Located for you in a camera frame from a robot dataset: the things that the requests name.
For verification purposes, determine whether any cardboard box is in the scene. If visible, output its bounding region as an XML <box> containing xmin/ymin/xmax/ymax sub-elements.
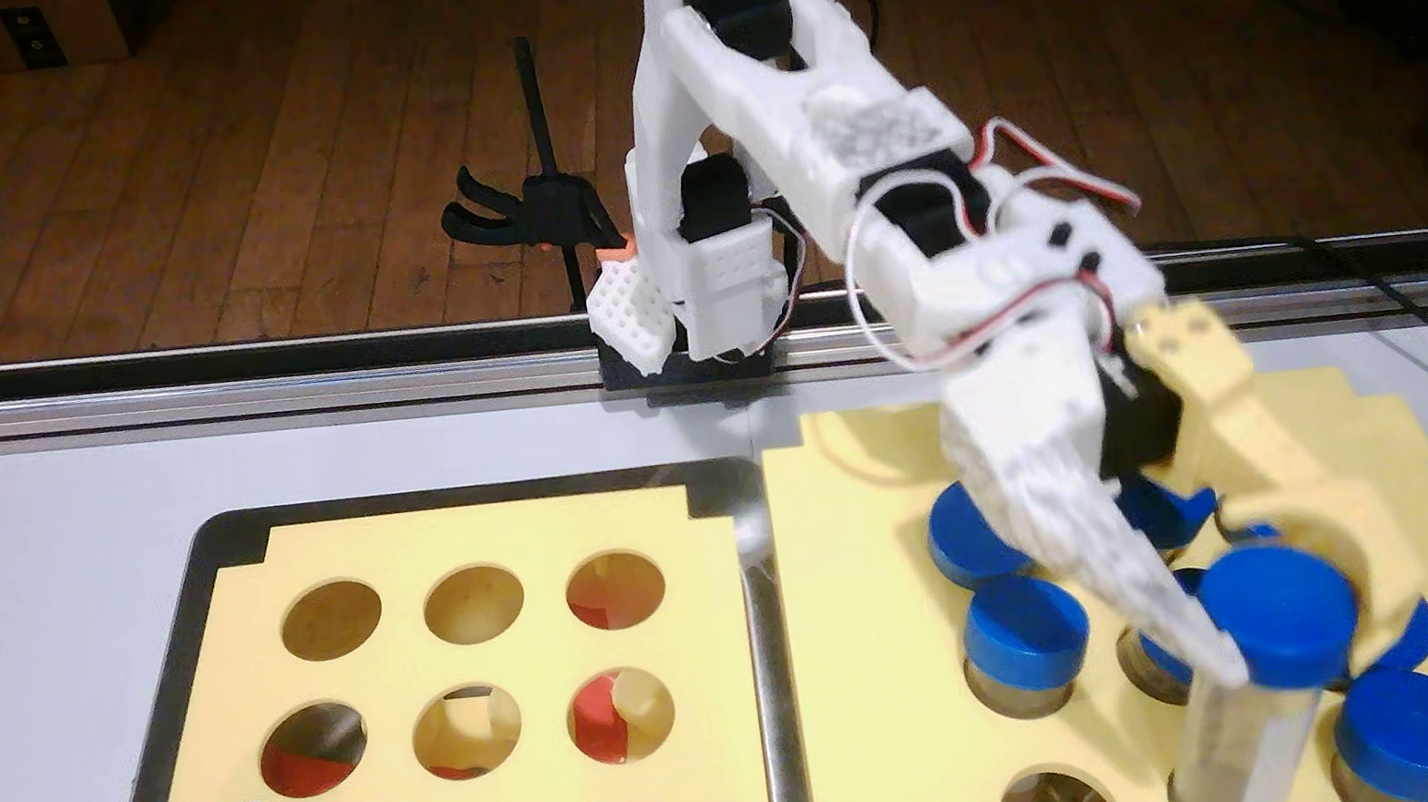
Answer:
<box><xmin>0</xmin><ymin>0</ymin><xmax>159</xmax><ymax>73</ymax></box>

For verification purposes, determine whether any metal tray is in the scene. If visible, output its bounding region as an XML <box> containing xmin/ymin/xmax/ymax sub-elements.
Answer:
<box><xmin>32</xmin><ymin>438</ymin><xmax>813</xmax><ymax>802</ymax></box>

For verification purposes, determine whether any large yellow foam rack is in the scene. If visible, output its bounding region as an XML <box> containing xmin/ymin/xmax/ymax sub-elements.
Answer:
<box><xmin>755</xmin><ymin>330</ymin><xmax>1428</xmax><ymax>802</ymax></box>

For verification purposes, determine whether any yellow foam rack in tray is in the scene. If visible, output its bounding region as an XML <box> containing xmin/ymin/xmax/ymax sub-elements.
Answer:
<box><xmin>78</xmin><ymin>463</ymin><xmax>775</xmax><ymax>802</ymax></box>

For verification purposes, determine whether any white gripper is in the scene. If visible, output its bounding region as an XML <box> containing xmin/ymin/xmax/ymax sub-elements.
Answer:
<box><xmin>854</xmin><ymin>159</ymin><xmax>1428</xmax><ymax>731</ymax></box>

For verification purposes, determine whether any black clamp with orange trigger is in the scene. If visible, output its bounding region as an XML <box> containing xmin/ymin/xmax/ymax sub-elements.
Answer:
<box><xmin>419</xmin><ymin>21</ymin><xmax>647</xmax><ymax>326</ymax></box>

